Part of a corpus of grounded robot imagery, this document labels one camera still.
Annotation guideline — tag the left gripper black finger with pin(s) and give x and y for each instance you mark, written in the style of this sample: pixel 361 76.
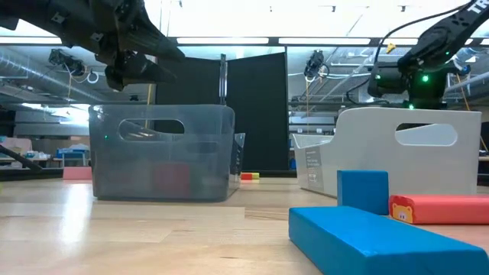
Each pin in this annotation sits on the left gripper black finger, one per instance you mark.
pixel 133 72
pixel 153 42

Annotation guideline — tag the long pink block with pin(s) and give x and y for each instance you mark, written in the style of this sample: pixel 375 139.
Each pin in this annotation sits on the long pink block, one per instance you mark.
pixel 77 173

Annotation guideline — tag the long red block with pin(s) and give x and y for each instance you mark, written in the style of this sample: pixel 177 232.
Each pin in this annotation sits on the long red block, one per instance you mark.
pixel 246 176

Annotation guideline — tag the long light green block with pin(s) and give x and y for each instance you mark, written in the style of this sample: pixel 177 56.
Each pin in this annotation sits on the long light green block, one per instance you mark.
pixel 255 175

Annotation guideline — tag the white plastic bin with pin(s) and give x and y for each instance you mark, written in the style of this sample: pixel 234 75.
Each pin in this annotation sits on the white plastic bin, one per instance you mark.
pixel 363 153

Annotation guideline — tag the blue cube block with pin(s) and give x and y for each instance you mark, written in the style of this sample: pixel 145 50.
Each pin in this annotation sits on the blue cube block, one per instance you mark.
pixel 363 191

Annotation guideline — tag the long blue block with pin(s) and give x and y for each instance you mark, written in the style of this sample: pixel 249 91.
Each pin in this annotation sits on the long blue block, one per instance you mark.
pixel 382 244

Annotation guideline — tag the orange-red lion face block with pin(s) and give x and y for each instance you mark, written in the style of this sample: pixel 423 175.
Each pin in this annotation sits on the orange-red lion face block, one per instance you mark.
pixel 443 209

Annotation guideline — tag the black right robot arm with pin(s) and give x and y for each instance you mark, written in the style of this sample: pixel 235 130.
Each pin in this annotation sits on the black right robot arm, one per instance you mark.
pixel 439 38

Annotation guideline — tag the black room divider panel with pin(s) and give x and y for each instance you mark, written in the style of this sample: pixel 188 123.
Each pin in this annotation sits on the black room divider panel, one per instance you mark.
pixel 258 110
pixel 191 84

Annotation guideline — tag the blue storage crate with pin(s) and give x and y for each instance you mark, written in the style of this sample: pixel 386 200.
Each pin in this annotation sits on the blue storage crate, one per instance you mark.
pixel 72 153

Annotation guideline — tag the dark translucent plastic bin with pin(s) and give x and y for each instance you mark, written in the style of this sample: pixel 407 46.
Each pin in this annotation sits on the dark translucent plastic bin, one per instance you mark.
pixel 114 172

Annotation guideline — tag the black overhead beam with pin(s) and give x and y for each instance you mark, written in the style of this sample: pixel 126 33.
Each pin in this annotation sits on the black overhead beam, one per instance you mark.
pixel 274 41

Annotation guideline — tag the black hanging ceiling device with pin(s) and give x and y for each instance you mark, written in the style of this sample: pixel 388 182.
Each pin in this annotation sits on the black hanging ceiling device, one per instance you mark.
pixel 315 63

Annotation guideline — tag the small blue box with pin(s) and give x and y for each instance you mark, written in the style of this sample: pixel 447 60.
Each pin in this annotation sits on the small blue box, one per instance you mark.
pixel 292 164

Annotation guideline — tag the yellow ceiling hook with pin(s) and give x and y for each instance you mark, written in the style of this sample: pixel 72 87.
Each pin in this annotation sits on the yellow ceiling hook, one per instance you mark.
pixel 390 47

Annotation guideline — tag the silver divider hinge post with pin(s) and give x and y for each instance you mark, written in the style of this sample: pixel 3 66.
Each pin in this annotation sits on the silver divider hinge post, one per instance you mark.
pixel 223 80

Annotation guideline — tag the silver ventilation duct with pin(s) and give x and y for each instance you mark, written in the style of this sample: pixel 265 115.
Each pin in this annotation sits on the silver ventilation duct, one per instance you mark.
pixel 23 65

